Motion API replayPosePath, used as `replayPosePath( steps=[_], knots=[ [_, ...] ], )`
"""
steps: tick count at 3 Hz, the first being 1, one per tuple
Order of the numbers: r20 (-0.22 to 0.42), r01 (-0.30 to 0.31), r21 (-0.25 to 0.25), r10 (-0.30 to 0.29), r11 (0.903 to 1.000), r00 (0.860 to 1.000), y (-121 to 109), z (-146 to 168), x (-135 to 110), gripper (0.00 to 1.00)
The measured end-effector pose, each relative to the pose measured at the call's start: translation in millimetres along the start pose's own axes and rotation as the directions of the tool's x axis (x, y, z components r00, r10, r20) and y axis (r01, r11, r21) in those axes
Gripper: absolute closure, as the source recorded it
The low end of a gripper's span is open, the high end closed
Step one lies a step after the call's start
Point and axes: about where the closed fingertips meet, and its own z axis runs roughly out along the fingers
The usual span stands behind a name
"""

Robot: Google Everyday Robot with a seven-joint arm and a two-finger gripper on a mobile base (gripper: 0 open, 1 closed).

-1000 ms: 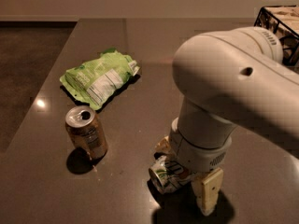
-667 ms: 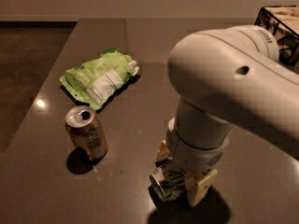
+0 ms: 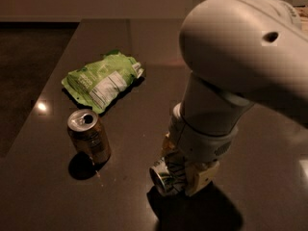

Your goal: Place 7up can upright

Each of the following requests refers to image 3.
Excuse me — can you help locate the green chip bag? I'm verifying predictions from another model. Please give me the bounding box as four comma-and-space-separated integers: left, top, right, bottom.
62, 50, 143, 114

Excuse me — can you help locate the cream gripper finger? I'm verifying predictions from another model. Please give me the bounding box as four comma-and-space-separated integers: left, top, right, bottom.
185, 161, 219, 196
161, 132, 191, 191

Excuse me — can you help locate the brown gold soda can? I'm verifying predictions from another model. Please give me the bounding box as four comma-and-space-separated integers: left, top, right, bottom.
67, 109, 111, 165

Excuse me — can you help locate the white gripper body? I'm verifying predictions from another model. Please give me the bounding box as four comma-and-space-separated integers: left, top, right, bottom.
168, 104, 238, 162

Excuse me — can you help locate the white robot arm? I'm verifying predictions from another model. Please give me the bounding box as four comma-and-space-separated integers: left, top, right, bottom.
151, 0, 308, 196

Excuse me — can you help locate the green white 7up can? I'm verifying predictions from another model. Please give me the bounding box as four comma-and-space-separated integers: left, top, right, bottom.
149, 157, 182, 196

